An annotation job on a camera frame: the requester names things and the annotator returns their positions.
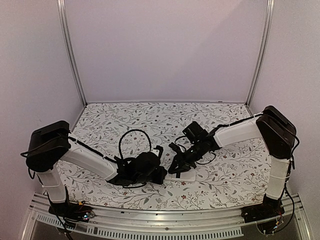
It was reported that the white remote control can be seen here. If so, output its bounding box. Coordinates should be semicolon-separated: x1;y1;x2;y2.
165;169;196;183

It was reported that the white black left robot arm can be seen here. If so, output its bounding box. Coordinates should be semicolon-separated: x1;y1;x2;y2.
20;120;168;217

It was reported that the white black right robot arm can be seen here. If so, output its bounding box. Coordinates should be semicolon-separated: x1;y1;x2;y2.
168;105;300;218

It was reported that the floral patterned table mat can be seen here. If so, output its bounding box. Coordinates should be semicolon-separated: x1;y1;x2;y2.
57;103;271;211

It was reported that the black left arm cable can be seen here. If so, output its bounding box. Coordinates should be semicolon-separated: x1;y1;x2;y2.
118;128;153;163

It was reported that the aluminium front rail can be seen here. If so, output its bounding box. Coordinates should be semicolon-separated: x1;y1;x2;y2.
18;193;314;240

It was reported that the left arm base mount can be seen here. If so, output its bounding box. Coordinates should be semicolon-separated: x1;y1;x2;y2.
48;187;95;222

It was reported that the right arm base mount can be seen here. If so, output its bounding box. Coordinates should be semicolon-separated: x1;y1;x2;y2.
241;194;285;223

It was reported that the right aluminium frame post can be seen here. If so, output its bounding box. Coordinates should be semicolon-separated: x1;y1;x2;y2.
245;0;275;108

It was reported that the aluminium frame post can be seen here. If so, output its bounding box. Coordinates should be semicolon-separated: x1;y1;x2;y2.
56;0;88;107
245;0;275;108

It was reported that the left aluminium frame post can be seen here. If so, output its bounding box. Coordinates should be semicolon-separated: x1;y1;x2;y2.
56;0;88;107

